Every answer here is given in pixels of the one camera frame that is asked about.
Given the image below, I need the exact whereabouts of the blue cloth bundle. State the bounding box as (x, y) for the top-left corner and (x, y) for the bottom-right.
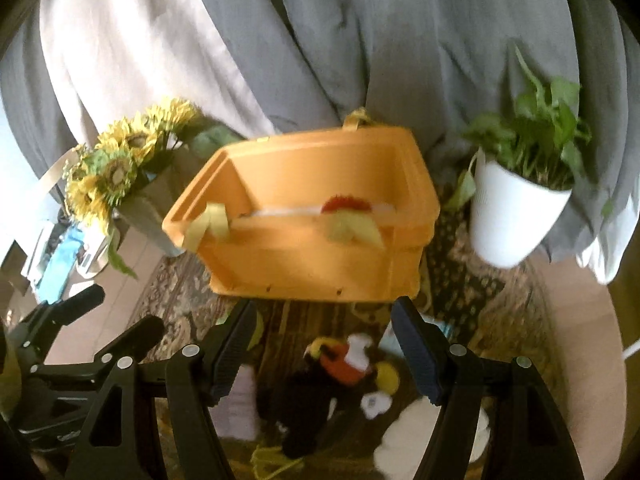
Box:
(35, 226), (84, 304)

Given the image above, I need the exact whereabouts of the left grey curtain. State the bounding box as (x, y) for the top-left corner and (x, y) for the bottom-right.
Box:
(1, 8), (80, 178)

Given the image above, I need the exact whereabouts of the white sheer curtain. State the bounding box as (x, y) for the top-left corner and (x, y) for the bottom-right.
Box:
(576, 181), (639, 285)

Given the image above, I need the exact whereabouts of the beige curtain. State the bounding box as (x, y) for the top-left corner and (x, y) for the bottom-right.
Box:
(39, 0), (278, 145)

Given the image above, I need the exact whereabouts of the red fluffy pompom toy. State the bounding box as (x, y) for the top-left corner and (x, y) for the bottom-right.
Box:
(321, 195), (372, 214)

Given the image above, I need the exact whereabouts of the patterned oriental rug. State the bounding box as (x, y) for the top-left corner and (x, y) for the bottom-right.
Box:
(134, 211), (567, 479)

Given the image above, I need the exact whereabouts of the gold desk lamp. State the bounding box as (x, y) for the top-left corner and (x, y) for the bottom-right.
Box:
(38, 148), (120, 280)

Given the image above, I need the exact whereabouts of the white pumpkin plush cushion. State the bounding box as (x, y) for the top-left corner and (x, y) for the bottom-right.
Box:
(373, 396), (492, 478)

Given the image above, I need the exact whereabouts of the yellow black strap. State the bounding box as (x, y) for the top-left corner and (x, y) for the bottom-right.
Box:
(249, 443), (306, 480)

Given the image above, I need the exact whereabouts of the artificial sunflower bouquet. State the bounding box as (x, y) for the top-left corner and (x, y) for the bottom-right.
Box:
(63, 99), (242, 276)

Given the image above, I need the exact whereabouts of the black plush toy red hat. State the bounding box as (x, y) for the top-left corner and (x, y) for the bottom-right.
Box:
(257, 333), (400, 460)

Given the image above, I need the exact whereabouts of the orange plastic storage crate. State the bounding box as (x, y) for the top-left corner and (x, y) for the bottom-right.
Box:
(162, 114), (439, 302)

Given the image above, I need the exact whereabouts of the grey ribbed vase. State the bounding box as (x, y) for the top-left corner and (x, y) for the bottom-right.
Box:
(117, 177), (183, 257)

